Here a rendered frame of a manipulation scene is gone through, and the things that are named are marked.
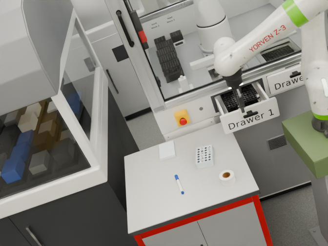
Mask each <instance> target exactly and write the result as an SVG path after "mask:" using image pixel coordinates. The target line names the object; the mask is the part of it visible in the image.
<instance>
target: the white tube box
mask: <svg viewBox="0 0 328 246"><path fill-rule="evenodd" d="M208 147H210V153H208ZM201 153H202V154H203V157H201V155H200V154H201ZM201 158H202V159H203V162H201V160H200V159H201ZM196 166H197V169H201V168H206V167H211V166H214V151H213V147H212V145H206V146H203V149H202V150H201V148H200V147H197V148H196Z"/></svg>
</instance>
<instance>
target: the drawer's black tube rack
mask: <svg viewBox="0 0 328 246"><path fill-rule="evenodd" d="M241 92H242V94H243V99H244V101H245V100H248V99H250V98H253V97H256V96H257V94H258V93H257V92H256V90H255V89H254V87H253V86H252V84H249V85H246V86H243V87H241ZM220 96H221V98H222V100H223V102H224V104H225V106H226V109H227V107H228V106H230V105H233V104H236V103H237V102H236V99H235V96H234V93H233V91H229V92H227V93H224V94H221V95H220ZM255 103H258V99H256V100H253V101H250V102H247V103H245V107H246V106H249V105H252V104H255ZM235 110H238V106H236V107H234V108H231V109H227V111H228V113H230V112H232V111H235Z"/></svg>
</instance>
